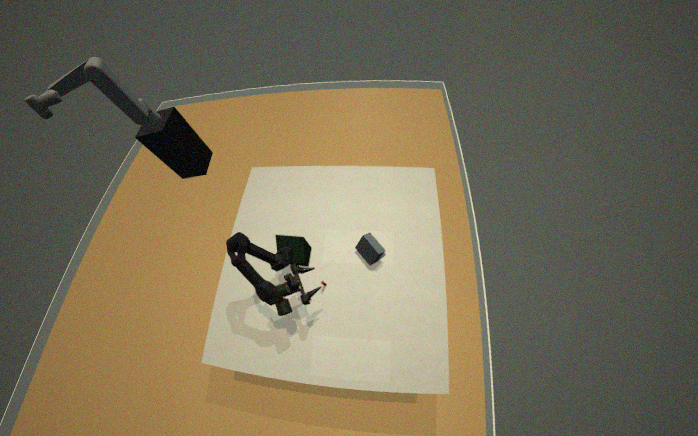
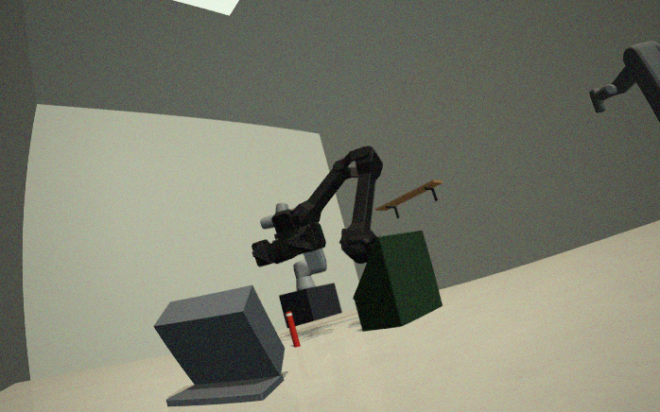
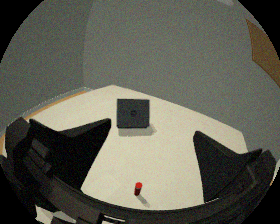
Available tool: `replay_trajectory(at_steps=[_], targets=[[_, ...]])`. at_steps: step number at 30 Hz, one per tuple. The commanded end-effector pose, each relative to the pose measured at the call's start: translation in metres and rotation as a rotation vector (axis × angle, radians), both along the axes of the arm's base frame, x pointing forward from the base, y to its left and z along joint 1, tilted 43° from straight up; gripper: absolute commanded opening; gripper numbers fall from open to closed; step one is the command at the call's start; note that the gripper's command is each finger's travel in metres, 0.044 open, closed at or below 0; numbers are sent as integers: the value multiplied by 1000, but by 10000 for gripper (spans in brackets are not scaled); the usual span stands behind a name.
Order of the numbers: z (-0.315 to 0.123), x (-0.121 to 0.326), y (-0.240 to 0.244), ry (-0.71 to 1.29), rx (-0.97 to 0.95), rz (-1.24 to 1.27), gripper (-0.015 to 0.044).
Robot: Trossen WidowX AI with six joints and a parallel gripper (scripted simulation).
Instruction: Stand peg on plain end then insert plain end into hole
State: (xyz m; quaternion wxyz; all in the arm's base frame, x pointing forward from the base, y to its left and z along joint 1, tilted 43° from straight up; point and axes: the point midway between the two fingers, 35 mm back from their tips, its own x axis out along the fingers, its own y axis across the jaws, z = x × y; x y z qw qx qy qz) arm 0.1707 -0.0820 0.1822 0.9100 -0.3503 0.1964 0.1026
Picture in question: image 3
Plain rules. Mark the red peg with white band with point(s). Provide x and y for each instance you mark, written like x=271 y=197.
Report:
x=137 y=189

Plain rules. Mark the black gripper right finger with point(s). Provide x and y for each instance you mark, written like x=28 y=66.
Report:
x=218 y=165

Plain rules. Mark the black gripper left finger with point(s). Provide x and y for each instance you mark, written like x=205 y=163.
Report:
x=75 y=149

